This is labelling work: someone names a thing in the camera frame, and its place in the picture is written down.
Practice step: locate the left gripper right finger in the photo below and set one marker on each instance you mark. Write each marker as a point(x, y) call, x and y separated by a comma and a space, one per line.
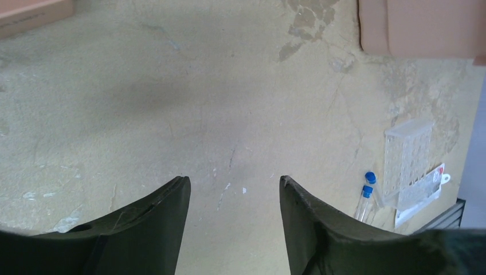
point(323, 240)

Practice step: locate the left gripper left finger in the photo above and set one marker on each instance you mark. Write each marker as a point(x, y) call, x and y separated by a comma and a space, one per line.
point(143, 237)

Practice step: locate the blue capped test tube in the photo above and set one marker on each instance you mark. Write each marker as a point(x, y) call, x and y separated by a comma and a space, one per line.
point(363, 204)

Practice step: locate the white test tube rack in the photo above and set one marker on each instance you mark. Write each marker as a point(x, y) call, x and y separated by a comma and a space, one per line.
point(405, 162)

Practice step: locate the white labelled package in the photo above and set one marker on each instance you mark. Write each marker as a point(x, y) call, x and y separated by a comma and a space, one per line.
point(421, 197)

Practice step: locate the pink plastic bin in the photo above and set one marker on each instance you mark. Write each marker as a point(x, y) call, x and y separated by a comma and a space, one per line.
point(424, 29)

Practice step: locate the peach file organizer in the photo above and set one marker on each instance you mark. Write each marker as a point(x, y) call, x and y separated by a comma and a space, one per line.
point(18, 16)

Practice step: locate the black mounting base rail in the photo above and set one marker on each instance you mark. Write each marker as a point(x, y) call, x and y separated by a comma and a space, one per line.
point(449, 219)

